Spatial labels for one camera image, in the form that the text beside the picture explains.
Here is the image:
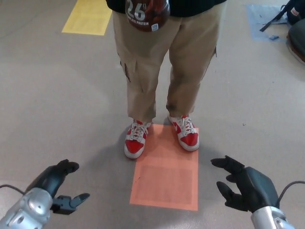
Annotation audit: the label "dark padded chair seat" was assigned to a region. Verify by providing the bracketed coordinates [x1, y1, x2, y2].
[287, 21, 305, 64]

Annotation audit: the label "black shirt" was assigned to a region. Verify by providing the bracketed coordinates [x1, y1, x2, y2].
[106, 0, 227, 18]

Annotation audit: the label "person's right red white sneaker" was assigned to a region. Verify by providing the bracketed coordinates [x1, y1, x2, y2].
[124, 119, 153, 159]

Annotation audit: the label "orange paper sheet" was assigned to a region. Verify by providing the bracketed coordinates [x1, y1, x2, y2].
[129, 124, 200, 211]

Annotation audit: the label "robot left black hand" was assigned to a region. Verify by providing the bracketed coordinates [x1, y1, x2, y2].
[25, 159, 91, 215]

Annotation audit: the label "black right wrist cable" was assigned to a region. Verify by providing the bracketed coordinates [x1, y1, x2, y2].
[277, 180, 305, 208]

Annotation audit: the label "person's left red white sneaker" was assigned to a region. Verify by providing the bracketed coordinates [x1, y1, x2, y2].
[167, 114, 200, 152]

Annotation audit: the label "khaki cargo trousers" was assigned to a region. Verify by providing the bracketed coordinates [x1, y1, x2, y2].
[112, 8, 221, 122]

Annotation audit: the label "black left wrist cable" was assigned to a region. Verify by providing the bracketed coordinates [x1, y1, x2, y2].
[0, 184, 26, 194]

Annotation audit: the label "yellow paper sheet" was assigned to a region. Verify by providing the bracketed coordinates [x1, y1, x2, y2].
[61, 0, 112, 36]

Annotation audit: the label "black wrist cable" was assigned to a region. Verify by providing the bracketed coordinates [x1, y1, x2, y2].
[277, 180, 305, 208]
[0, 184, 26, 194]

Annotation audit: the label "robot right black hand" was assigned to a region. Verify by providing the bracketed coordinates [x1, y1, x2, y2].
[210, 155, 279, 212]

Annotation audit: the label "blue paper sheet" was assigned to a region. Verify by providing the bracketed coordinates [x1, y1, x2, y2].
[245, 4, 288, 42]

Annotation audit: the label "brown protein shake bottle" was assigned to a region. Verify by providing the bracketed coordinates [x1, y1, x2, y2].
[125, 0, 171, 32]

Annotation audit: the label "person's red white sneaker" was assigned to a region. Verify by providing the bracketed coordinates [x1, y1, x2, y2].
[124, 119, 153, 159]
[167, 114, 200, 152]

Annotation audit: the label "black backpack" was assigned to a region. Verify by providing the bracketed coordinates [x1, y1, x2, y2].
[259, 0, 305, 32]

